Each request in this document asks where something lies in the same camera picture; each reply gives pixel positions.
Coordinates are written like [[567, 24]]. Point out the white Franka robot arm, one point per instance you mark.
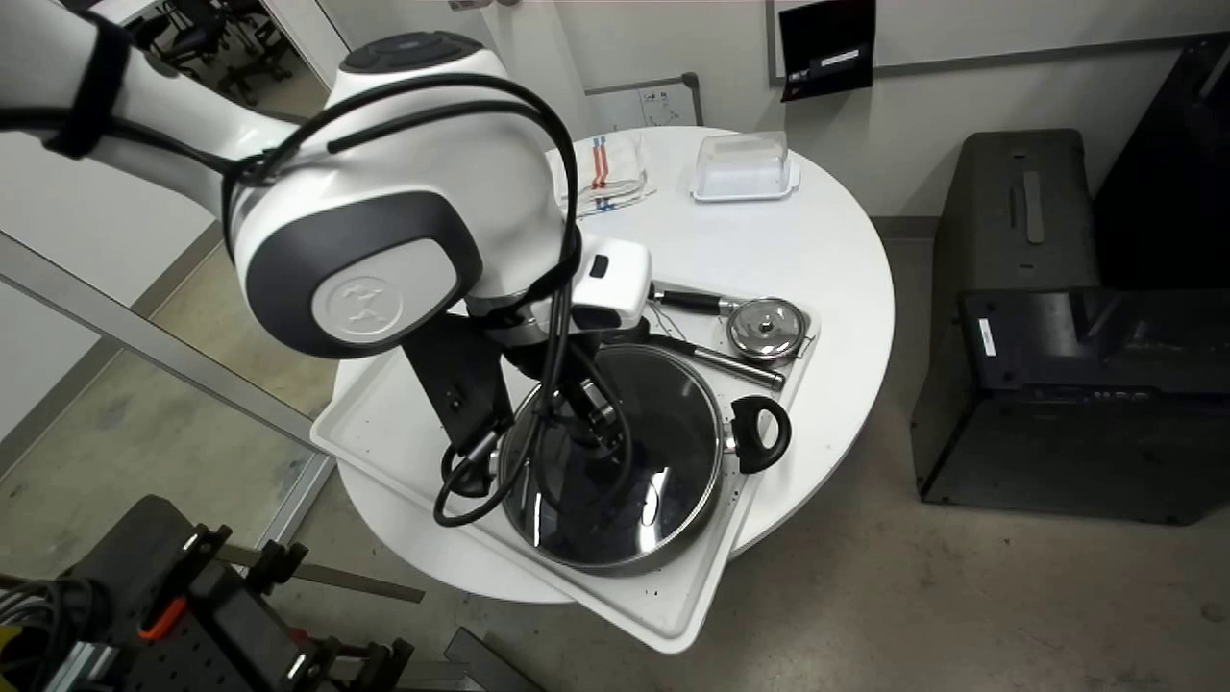
[[386, 204]]

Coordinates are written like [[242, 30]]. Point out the white wall board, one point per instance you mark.
[[1024, 24]]

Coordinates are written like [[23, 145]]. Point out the grey flat metal bar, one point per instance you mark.
[[333, 579]]

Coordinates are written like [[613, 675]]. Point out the tall black panel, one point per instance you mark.
[[1173, 169]]

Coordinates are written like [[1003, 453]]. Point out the grey metal partition frame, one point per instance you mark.
[[127, 330]]

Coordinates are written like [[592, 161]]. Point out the round metal strainer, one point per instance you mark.
[[768, 330]]

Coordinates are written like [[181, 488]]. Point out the black tool cart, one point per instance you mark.
[[140, 564]]

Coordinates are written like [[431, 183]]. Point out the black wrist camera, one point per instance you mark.
[[461, 385]]

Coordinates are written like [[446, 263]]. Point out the black storage cabinet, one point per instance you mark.
[[1051, 385]]

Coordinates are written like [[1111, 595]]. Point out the clear plastic butter dish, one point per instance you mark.
[[743, 169]]

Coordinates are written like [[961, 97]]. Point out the white rectangular tray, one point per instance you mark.
[[379, 429]]

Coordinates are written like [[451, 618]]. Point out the black wall sign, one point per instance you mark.
[[829, 43]]

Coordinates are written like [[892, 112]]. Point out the framed glass board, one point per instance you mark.
[[654, 103]]

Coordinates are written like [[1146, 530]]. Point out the black office chair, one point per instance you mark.
[[214, 40]]

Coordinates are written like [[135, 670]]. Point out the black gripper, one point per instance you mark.
[[529, 348]]

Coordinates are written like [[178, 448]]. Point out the white cloth red stripe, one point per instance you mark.
[[617, 179]]

